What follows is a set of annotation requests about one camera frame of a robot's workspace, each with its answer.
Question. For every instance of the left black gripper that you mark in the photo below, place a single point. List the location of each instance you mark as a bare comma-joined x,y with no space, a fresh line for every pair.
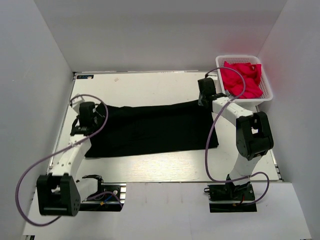
103,116

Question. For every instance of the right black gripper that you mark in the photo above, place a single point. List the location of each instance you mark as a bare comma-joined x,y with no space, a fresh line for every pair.
200,100

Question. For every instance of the black t shirt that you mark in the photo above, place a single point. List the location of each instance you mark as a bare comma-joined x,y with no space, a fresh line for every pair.
144,130

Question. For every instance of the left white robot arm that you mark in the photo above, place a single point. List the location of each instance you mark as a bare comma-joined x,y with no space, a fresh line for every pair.
59,192

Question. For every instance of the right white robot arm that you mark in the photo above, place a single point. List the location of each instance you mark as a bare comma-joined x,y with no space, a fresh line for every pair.
253,136

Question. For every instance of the blue label sticker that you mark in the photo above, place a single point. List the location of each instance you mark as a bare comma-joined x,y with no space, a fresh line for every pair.
85,77

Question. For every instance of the white plastic basket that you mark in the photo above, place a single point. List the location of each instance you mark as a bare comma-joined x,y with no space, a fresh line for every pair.
243,76

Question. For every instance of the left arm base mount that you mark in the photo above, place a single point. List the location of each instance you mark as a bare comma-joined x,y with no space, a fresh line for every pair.
96,195

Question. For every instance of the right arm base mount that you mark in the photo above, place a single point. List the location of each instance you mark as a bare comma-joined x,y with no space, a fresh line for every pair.
227,198

